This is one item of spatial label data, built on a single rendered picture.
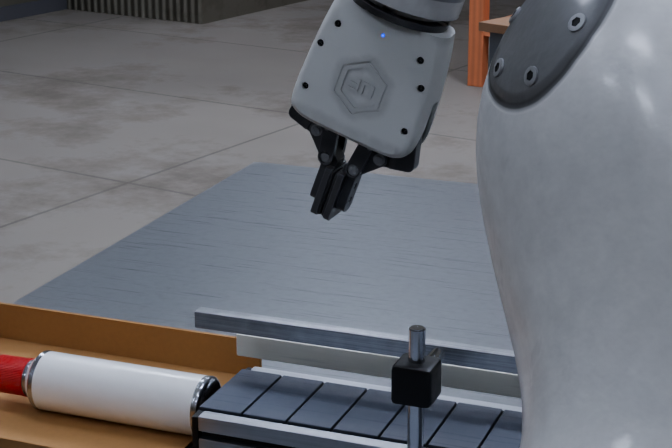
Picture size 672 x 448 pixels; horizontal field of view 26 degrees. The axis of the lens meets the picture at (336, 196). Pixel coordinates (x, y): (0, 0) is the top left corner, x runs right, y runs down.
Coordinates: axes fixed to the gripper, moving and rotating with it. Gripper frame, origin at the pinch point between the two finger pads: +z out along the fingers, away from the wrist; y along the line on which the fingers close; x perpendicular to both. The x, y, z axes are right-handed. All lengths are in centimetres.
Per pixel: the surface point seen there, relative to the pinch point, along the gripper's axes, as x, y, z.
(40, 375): -2.3, -18.1, 26.3
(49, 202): 298, -168, 174
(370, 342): -4.4, 7.9, 8.1
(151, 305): 26.8, -21.3, 32.2
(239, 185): 72, -31, 36
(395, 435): -3.6, 12.2, 14.7
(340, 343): -4.4, 5.8, 9.3
